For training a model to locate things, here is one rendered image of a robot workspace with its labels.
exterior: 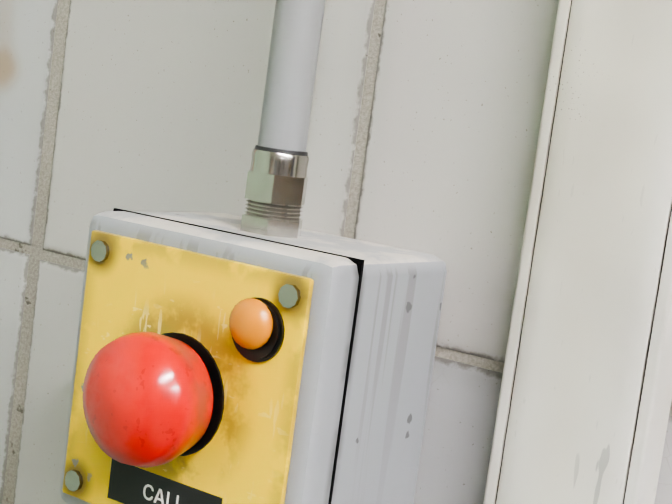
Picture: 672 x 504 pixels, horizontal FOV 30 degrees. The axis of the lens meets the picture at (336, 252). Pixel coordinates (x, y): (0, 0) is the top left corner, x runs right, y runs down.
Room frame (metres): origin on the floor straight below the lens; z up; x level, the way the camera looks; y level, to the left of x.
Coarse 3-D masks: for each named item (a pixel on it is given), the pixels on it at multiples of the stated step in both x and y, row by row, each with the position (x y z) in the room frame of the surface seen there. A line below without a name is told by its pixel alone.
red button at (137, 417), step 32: (128, 352) 0.36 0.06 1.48; (160, 352) 0.36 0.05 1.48; (192, 352) 0.37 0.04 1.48; (96, 384) 0.36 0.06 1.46; (128, 384) 0.35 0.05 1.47; (160, 384) 0.35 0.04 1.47; (192, 384) 0.36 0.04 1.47; (96, 416) 0.36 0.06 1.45; (128, 416) 0.35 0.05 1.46; (160, 416) 0.35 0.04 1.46; (192, 416) 0.35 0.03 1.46; (128, 448) 0.35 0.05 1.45; (160, 448) 0.35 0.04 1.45
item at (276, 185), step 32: (288, 0) 0.40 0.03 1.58; (320, 0) 0.40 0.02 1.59; (288, 32) 0.40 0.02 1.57; (320, 32) 0.41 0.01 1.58; (288, 64) 0.40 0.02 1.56; (288, 96) 0.40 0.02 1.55; (288, 128) 0.40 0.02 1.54; (256, 160) 0.40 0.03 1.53; (288, 160) 0.40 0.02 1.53; (256, 192) 0.40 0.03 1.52; (288, 192) 0.40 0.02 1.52; (256, 224) 0.40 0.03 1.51; (288, 224) 0.40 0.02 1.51
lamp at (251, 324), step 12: (252, 300) 0.36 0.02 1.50; (240, 312) 0.36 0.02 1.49; (252, 312) 0.35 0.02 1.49; (264, 312) 0.35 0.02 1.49; (240, 324) 0.36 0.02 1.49; (252, 324) 0.35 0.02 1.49; (264, 324) 0.35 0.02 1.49; (240, 336) 0.36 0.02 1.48; (252, 336) 0.35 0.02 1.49; (264, 336) 0.35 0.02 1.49; (252, 348) 0.36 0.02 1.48
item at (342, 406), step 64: (128, 256) 0.39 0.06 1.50; (192, 256) 0.38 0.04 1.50; (256, 256) 0.37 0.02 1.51; (320, 256) 0.36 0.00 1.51; (384, 256) 0.38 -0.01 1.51; (128, 320) 0.39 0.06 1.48; (192, 320) 0.38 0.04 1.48; (320, 320) 0.35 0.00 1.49; (384, 320) 0.38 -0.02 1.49; (256, 384) 0.36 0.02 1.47; (320, 384) 0.35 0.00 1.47; (384, 384) 0.38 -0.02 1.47; (64, 448) 0.41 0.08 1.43; (192, 448) 0.37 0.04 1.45; (256, 448) 0.36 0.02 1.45; (320, 448) 0.36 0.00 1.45; (384, 448) 0.39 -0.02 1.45
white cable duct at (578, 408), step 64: (576, 0) 0.38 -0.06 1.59; (640, 0) 0.36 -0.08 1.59; (576, 64) 0.37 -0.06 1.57; (640, 64) 0.36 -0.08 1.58; (576, 128) 0.37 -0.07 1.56; (640, 128) 0.36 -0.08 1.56; (576, 192) 0.37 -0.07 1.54; (640, 192) 0.36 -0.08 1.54; (576, 256) 0.37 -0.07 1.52; (640, 256) 0.36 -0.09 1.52; (512, 320) 0.38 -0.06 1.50; (576, 320) 0.37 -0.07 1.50; (640, 320) 0.36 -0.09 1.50; (512, 384) 0.38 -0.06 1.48; (576, 384) 0.36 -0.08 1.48; (640, 384) 0.35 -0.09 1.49; (512, 448) 0.37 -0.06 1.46; (576, 448) 0.36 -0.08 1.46; (640, 448) 0.35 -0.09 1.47
